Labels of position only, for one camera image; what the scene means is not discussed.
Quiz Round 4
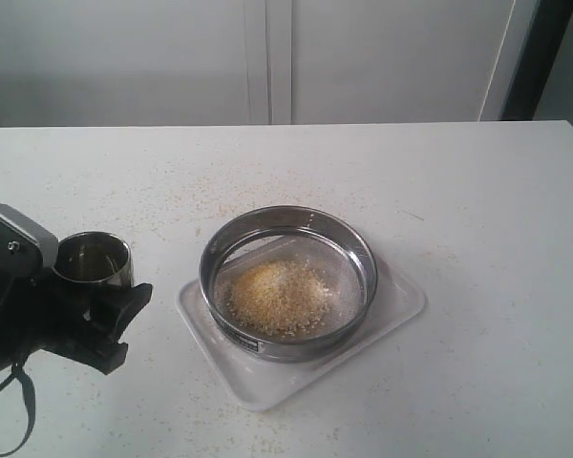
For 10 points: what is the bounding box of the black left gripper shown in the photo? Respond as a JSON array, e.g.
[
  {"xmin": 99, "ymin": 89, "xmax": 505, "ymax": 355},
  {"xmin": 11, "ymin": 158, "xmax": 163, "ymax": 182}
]
[{"xmin": 0, "ymin": 271, "xmax": 153, "ymax": 375}]

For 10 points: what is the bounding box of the stainless steel cup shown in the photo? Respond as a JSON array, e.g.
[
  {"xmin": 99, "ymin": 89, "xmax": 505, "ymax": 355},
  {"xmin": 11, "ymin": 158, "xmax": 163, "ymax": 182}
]
[{"xmin": 53, "ymin": 231, "xmax": 133, "ymax": 288}]

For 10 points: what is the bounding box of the yellow and white grain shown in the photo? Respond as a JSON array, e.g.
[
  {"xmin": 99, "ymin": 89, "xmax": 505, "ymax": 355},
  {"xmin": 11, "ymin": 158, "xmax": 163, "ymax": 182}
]
[{"xmin": 214, "ymin": 260, "xmax": 334, "ymax": 339}]

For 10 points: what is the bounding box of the round stainless steel sieve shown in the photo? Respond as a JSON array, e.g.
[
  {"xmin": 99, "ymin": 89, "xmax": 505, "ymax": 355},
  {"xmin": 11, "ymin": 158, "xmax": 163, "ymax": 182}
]
[{"xmin": 199, "ymin": 205, "xmax": 379, "ymax": 363}]

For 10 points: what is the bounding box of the white plastic tray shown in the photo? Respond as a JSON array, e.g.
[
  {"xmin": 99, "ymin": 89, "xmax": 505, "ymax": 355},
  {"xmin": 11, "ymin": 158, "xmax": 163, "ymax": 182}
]
[{"xmin": 177, "ymin": 264, "xmax": 428, "ymax": 411}]

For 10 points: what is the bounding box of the white cabinet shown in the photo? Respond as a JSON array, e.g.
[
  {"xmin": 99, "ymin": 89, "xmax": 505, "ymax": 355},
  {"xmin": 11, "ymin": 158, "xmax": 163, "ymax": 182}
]
[{"xmin": 0, "ymin": 1, "xmax": 537, "ymax": 127}]

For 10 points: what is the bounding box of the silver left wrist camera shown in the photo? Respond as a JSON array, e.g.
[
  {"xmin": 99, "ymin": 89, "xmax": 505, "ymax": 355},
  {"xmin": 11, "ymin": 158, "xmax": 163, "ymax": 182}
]
[{"xmin": 0, "ymin": 203, "xmax": 58, "ymax": 279}]

